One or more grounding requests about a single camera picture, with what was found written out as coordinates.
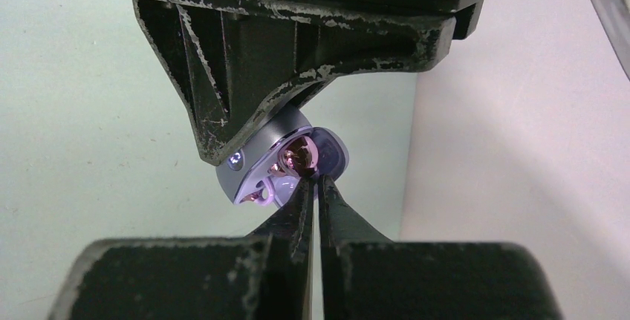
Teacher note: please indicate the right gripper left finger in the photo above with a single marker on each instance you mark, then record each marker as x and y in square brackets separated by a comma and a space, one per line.
[265, 274]

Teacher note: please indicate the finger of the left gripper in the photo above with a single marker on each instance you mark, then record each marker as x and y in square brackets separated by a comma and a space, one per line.
[236, 63]

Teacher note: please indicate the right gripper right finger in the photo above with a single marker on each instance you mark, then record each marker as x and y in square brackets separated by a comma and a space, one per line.
[366, 275]

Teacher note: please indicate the purple earbud charging case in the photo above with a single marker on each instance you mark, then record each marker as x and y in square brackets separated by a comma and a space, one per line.
[267, 169]

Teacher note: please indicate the purple earbud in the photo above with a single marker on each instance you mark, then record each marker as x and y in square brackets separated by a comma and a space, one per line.
[298, 159]
[260, 197]

